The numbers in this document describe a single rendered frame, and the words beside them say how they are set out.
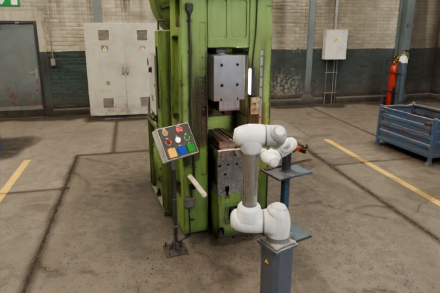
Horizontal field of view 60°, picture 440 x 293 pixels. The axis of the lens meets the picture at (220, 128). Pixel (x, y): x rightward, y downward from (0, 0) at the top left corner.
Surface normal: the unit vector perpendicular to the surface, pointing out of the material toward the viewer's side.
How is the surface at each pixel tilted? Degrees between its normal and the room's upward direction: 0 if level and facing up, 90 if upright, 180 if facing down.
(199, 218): 90
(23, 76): 90
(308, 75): 90
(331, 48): 90
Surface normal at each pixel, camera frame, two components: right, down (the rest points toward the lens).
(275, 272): -0.21, 0.25
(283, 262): 0.54, 0.22
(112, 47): 0.20, 0.26
